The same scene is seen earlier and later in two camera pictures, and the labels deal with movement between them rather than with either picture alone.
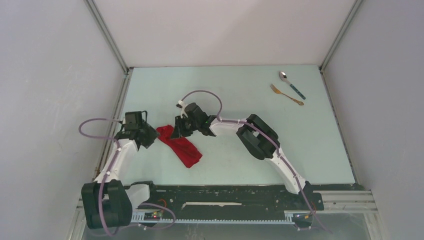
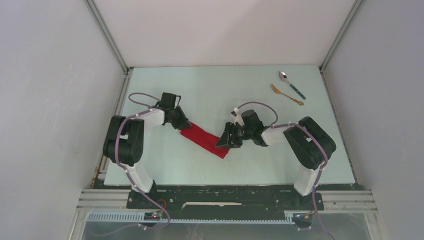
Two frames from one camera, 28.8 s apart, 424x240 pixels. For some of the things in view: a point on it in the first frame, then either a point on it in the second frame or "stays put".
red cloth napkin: x=186 y=151 → x=205 y=139
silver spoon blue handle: x=284 y=77 stays put
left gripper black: x=153 y=135 → x=184 y=123
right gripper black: x=179 y=130 → x=227 y=141
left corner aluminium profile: x=108 y=33 stays put
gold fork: x=279 y=92 stays put
